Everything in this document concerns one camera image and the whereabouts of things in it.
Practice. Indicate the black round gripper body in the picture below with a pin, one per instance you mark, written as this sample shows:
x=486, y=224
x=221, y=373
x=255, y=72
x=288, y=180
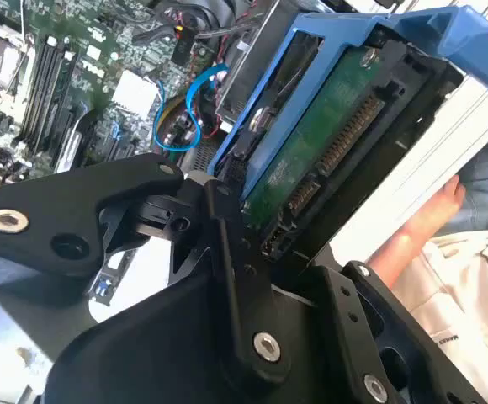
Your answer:
x=151, y=353

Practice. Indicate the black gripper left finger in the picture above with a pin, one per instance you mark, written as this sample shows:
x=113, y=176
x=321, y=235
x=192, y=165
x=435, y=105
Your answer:
x=38, y=223

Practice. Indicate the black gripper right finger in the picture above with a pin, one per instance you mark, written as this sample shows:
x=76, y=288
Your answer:
x=353, y=336

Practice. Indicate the hard disk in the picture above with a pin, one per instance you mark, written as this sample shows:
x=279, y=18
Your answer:
x=311, y=139

